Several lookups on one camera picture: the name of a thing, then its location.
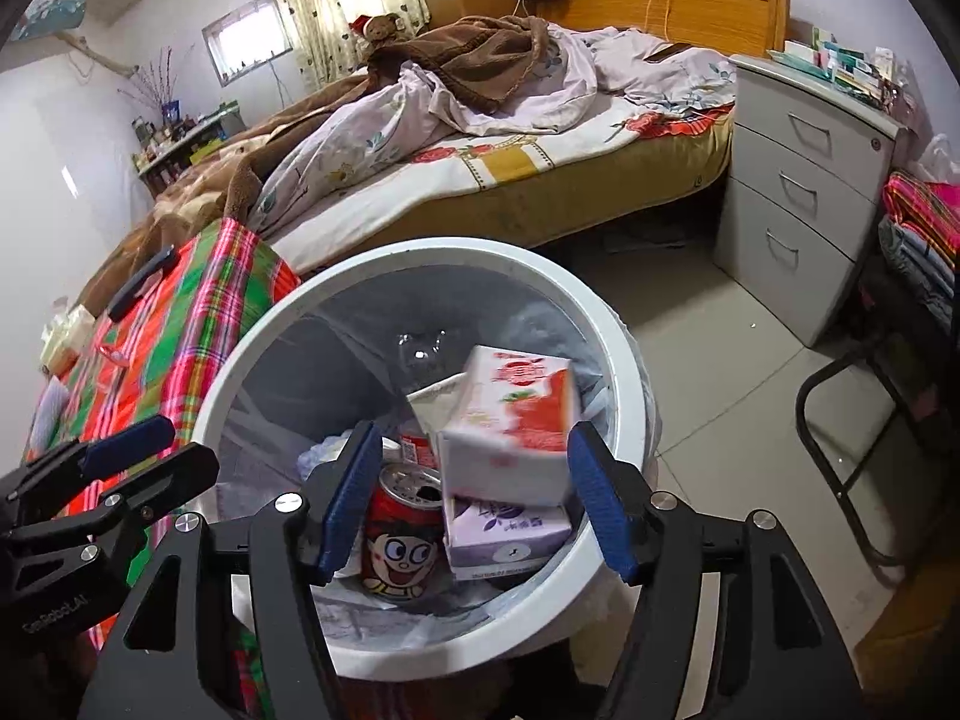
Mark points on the white plastic bag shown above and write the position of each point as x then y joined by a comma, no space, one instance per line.
941,161

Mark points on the black glasses case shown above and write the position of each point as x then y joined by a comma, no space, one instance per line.
142,281

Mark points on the purple drink carton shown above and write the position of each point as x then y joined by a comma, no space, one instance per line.
502,540

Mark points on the grey storage shelf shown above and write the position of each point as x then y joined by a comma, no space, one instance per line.
187,161

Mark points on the small window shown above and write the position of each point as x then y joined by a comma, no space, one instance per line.
247,37

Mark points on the patterned curtain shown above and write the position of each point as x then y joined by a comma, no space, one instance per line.
337,0

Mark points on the brown fleece blanket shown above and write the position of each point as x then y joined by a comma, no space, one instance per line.
480,52

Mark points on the white foam net sleeve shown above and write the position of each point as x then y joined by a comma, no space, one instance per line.
49,412

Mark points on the black folding chair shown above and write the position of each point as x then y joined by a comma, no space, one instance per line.
804,397

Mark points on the cloth covered air conditioner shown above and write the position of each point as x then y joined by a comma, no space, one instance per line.
49,15

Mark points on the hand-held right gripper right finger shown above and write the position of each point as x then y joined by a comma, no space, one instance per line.
600,502

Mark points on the floral rose bed sheet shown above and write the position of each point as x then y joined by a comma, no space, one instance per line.
540,157

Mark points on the red cartoon milk can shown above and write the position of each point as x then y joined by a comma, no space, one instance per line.
401,547

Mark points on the stack of folded clothes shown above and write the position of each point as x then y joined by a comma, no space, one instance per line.
922,240

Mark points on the plaid bed cover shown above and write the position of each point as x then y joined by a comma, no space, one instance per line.
187,300

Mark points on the white round trash bin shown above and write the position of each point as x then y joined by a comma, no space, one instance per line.
247,360

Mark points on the row of bottles and jars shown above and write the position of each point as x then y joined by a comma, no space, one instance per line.
169,131

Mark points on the wooden bed headboard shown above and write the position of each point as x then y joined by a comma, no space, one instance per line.
712,7

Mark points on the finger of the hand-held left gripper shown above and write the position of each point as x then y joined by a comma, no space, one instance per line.
127,444
165,476

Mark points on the dry branches in vase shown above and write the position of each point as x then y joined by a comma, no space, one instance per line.
157,82

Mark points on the brown teddy bear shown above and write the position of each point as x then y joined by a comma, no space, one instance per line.
382,28

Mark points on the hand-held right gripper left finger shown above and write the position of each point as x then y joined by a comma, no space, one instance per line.
349,502

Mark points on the yellow tissue pack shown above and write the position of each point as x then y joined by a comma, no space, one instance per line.
64,341

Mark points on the crumpled white tissue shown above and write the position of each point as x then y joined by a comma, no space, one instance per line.
322,454

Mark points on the grey drawer nightstand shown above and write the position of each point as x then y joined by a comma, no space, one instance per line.
795,225

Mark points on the pile of small boxes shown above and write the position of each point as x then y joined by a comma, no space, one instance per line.
840,64

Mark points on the red white drink carton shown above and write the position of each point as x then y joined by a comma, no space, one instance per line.
510,420

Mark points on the brown wooden furniture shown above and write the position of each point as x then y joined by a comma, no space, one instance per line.
915,630

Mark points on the clear plastic bin liner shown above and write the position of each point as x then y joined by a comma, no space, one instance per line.
337,360

